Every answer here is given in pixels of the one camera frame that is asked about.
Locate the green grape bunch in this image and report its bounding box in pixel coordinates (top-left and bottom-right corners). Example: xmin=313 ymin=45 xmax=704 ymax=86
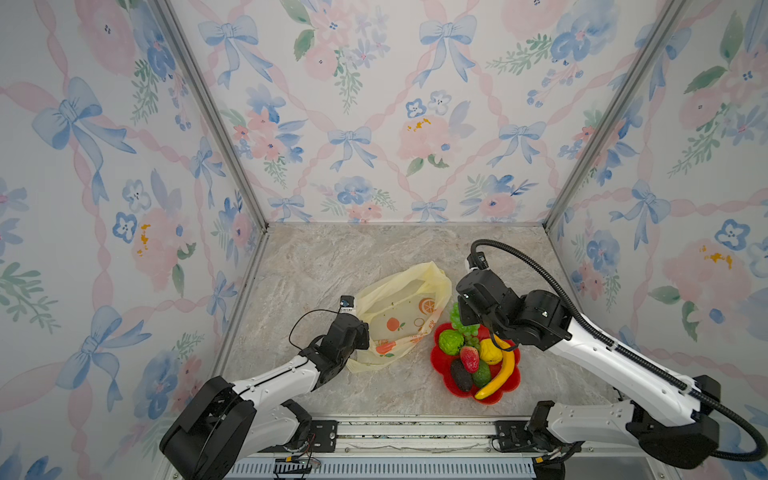
xmin=450 ymin=303 xmax=480 ymax=338

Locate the yellow bell pepper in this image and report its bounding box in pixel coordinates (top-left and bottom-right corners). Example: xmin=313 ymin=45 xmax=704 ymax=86
xmin=479 ymin=338 xmax=504 ymax=366

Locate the green bell pepper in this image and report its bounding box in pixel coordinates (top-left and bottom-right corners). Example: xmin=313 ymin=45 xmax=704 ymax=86
xmin=438 ymin=329 xmax=465 ymax=356

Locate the red strawberry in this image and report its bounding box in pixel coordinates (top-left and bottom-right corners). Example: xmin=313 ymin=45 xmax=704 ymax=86
xmin=459 ymin=346 xmax=480 ymax=374

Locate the yellow banana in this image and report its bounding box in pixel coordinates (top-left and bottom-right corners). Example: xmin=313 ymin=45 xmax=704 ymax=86
xmin=475 ymin=334 xmax=517 ymax=401

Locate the green ribbed fruit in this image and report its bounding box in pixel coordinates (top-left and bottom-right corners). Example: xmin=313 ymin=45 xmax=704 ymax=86
xmin=472 ymin=360 xmax=493 ymax=389

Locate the red flower-shaped plate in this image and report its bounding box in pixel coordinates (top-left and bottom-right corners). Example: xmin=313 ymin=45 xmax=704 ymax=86
xmin=430 ymin=323 xmax=521 ymax=405

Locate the dark avocado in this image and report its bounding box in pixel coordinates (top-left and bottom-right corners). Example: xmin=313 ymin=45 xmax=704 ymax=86
xmin=450 ymin=359 xmax=474 ymax=393

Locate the yellow printed plastic bag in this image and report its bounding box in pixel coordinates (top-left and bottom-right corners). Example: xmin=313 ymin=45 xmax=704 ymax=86
xmin=347 ymin=262 xmax=453 ymax=373

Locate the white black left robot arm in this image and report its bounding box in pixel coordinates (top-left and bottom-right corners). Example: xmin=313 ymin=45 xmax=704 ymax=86
xmin=159 ymin=310 xmax=370 ymax=479

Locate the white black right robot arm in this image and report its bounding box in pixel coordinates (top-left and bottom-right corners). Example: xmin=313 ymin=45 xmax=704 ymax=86
xmin=457 ymin=269 xmax=719 ymax=469

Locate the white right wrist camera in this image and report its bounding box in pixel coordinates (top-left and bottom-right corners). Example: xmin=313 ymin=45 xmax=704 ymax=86
xmin=467 ymin=251 xmax=489 ymax=271

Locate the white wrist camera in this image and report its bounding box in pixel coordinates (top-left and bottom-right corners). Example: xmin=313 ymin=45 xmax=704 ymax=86
xmin=338 ymin=295 xmax=356 ymax=316
xmin=467 ymin=251 xmax=489 ymax=271

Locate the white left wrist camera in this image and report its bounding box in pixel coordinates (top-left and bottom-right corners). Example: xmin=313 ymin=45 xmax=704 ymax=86
xmin=338 ymin=295 xmax=356 ymax=316

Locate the thin black left cable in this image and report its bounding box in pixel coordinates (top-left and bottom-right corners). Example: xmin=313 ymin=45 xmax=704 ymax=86
xmin=288 ymin=308 xmax=341 ymax=352

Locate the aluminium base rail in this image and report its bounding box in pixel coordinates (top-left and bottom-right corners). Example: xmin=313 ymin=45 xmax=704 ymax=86
xmin=161 ymin=416 xmax=685 ymax=480

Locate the aluminium corner post right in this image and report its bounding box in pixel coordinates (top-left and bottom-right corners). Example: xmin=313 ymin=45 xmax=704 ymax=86
xmin=543 ymin=0 xmax=690 ymax=234

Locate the aluminium corner post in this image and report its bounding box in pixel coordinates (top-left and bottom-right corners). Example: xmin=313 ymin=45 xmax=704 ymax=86
xmin=543 ymin=0 xmax=690 ymax=234
xmin=148 ymin=0 xmax=268 ymax=234

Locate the black corrugated cable conduit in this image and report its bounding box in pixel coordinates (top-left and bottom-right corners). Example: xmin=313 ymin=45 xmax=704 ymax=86
xmin=467 ymin=238 xmax=768 ymax=463

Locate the aluminium corner post left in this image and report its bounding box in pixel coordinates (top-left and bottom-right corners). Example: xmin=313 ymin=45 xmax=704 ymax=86
xmin=148 ymin=0 xmax=268 ymax=234

